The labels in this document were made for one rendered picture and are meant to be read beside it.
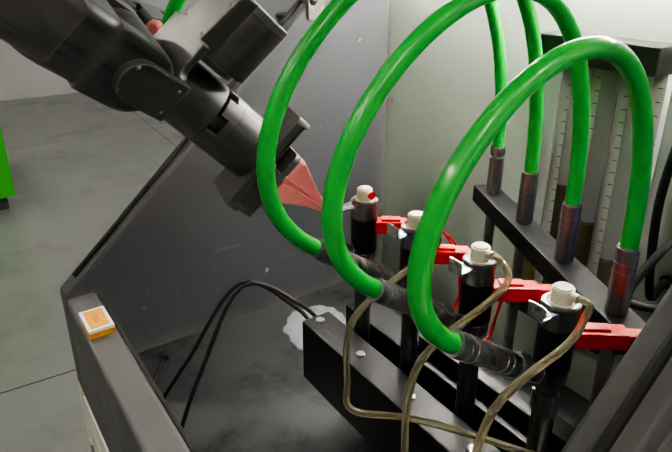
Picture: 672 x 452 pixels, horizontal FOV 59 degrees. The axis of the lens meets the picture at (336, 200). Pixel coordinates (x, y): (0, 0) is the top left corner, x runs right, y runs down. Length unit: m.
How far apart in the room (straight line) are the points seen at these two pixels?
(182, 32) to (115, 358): 0.40
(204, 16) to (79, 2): 0.11
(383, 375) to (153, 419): 0.23
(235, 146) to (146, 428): 0.29
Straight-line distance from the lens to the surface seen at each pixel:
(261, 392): 0.85
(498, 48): 0.71
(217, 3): 0.50
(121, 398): 0.69
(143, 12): 0.62
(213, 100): 0.51
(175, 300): 0.94
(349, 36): 0.95
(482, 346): 0.41
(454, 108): 0.90
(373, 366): 0.64
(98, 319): 0.80
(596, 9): 0.75
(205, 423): 0.82
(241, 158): 0.53
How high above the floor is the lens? 1.37
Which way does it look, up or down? 22 degrees down
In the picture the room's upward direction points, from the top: straight up
